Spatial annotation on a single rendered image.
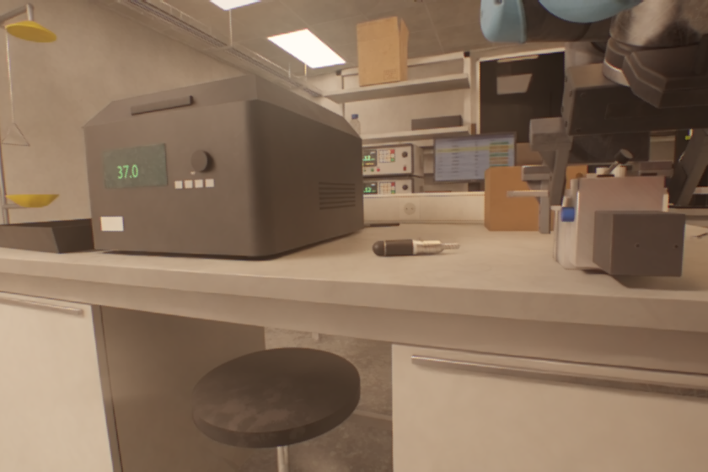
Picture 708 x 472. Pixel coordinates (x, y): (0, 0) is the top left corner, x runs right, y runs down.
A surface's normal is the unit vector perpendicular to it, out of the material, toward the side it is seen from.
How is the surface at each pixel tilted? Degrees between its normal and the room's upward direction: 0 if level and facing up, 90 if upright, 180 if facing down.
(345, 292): 90
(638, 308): 90
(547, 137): 130
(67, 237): 105
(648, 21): 125
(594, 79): 40
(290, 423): 27
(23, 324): 90
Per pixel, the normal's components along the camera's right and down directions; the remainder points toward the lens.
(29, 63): 0.93, 0.01
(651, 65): -0.25, -0.69
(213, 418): -0.27, -0.84
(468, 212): -0.36, 0.11
